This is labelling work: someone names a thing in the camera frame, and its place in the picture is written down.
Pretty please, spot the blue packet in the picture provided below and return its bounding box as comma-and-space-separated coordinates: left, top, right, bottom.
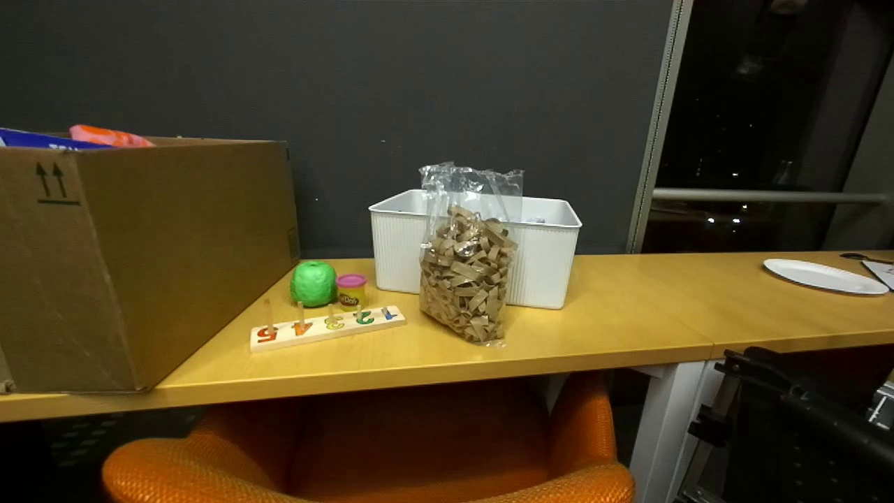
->
0, 127, 113, 155

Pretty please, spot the grey window frame post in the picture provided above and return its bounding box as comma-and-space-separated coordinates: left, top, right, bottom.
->
624, 0, 700, 254

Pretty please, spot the grey window rail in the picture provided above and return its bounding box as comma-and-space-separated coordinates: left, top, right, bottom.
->
651, 188, 894, 208

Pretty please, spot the orange packet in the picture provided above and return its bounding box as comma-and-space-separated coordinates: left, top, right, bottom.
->
68, 123, 158, 151

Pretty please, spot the green ball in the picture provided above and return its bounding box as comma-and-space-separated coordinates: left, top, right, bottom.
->
288, 260, 341, 311

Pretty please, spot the white plastic bin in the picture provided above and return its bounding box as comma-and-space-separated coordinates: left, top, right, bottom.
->
366, 188, 584, 311

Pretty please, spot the wooden number puzzle board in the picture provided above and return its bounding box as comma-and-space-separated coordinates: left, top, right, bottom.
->
250, 303, 409, 356

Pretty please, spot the clear packet of wooden pieces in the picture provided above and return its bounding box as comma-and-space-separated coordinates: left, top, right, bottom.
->
416, 163, 527, 350

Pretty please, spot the large cardboard box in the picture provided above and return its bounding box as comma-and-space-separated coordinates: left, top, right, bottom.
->
0, 137, 304, 397

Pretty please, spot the white table leg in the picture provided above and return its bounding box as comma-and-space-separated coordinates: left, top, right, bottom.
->
628, 362, 721, 503

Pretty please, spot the small pot with pink lid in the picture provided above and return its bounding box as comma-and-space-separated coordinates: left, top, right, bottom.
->
337, 271, 369, 311

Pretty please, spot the white plate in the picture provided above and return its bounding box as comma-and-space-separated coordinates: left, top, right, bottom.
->
761, 257, 892, 299

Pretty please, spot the orange chair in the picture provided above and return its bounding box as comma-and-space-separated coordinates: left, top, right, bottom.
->
98, 373, 638, 503

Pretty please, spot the black chair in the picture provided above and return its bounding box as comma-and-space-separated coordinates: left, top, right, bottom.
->
683, 343, 894, 503

